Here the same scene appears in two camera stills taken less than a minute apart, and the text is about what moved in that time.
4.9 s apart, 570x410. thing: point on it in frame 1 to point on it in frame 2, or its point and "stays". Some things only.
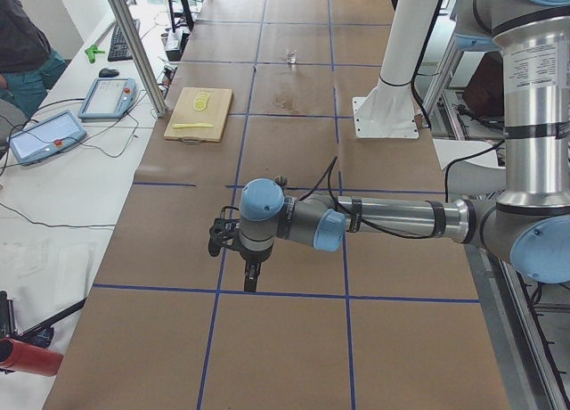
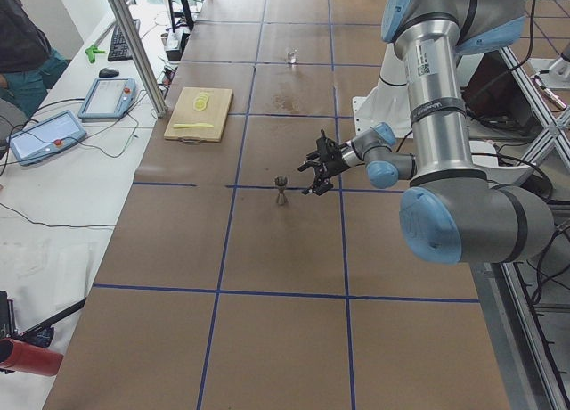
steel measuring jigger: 280,180 stays
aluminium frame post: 136,49 stays
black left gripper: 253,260 to 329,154
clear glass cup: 291,57 stays
